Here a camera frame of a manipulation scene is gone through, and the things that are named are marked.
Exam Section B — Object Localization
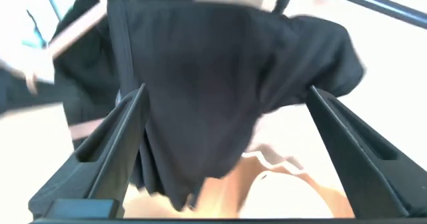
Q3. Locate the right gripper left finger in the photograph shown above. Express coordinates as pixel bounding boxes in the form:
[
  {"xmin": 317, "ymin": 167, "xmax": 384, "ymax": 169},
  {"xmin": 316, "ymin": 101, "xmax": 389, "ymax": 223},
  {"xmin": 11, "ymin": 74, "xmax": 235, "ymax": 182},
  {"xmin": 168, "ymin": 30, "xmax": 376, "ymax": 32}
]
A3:
[{"xmin": 28, "ymin": 83, "xmax": 150, "ymax": 218}]

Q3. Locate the white laundry basket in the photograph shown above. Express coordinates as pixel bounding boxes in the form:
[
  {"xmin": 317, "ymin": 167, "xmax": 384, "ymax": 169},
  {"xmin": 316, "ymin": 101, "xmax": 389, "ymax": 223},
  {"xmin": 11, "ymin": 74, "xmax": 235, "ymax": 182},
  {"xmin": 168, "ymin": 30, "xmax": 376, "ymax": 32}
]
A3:
[{"xmin": 240, "ymin": 170, "xmax": 334, "ymax": 219}]

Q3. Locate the black knitted garment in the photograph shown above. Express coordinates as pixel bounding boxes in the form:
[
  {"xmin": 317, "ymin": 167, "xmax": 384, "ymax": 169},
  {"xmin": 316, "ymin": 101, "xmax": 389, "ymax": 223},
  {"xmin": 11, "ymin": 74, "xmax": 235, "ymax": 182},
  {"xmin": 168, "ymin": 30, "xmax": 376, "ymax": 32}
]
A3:
[{"xmin": 51, "ymin": 0, "xmax": 121, "ymax": 150}]

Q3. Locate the black clothes rack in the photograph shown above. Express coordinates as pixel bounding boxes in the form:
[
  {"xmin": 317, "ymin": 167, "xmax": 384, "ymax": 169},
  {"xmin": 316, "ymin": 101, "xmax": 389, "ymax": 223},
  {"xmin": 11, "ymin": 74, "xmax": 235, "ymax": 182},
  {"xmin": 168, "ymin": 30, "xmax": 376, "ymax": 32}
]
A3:
[{"xmin": 272, "ymin": 0, "xmax": 427, "ymax": 30}]

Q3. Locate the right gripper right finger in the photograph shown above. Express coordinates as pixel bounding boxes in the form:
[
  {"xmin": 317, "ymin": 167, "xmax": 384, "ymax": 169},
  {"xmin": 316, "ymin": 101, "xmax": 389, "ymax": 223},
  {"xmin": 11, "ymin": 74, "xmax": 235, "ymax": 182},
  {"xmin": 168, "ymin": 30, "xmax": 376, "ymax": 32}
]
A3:
[{"xmin": 306, "ymin": 85, "xmax": 427, "ymax": 218}]

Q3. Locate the pink clothes hanger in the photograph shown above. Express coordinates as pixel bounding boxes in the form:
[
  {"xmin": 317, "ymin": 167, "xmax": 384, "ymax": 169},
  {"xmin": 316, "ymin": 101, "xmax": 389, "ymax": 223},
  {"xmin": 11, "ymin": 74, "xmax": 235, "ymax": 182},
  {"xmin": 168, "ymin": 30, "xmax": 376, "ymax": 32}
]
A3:
[{"xmin": 25, "ymin": 0, "xmax": 109, "ymax": 141}]

